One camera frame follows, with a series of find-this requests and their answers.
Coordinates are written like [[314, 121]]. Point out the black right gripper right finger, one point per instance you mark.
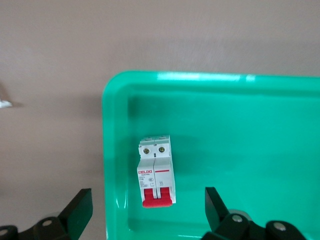
[[218, 215]]

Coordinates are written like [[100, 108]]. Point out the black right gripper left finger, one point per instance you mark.
[[75, 212]]

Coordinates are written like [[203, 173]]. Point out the white circuit breaker red switch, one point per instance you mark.
[[156, 175]]

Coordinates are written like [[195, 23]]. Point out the green plastic tray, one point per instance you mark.
[[237, 140]]

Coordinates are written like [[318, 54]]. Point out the white curved pipe clamp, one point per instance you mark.
[[4, 104]]

